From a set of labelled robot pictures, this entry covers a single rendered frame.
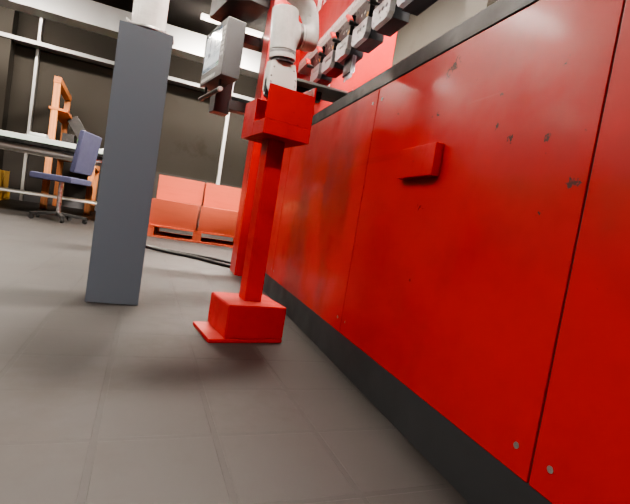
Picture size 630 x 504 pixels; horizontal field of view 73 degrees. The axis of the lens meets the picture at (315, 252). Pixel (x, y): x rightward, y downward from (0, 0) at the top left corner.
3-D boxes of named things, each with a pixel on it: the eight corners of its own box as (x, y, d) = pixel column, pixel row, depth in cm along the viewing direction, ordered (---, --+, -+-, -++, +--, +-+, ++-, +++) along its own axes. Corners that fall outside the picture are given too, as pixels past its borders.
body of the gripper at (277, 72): (291, 66, 141) (288, 101, 142) (262, 58, 136) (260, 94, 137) (301, 60, 134) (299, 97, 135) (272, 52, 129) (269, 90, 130)
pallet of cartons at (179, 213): (146, 230, 514) (153, 174, 510) (238, 243, 554) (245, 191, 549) (143, 236, 440) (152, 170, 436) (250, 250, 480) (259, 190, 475)
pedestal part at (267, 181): (238, 297, 147) (261, 140, 144) (254, 297, 150) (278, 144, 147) (244, 301, 142) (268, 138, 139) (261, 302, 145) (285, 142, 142)
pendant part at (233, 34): (199, 87, 306) (206, 35, 303) (215, 92, 312) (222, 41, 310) (220, 74, 268) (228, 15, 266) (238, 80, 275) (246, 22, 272)
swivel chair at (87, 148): (91, 223, 497) (102, 137, 491) (85, 226, 447) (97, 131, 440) (33, 215, 476) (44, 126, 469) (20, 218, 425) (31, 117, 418)
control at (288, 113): (240, 138, 147) (248, 85, 146) (282, 148, 155) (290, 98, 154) (262, 132, 130) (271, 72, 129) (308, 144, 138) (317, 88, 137)
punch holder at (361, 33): (350, 48, 184) (356, 9, 183) (367, 54, 186) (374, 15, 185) (364, 35, 169) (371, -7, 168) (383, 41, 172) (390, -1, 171)
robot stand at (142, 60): (84, 302, 155) (119, 19, 148) (90, 291, 171) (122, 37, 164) (137, 305, 161) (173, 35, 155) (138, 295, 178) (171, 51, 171)
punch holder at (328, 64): (320, 74, 221) (325, 42, 220) (335, 78, 224) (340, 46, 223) (330, 65, 207) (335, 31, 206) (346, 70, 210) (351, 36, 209)
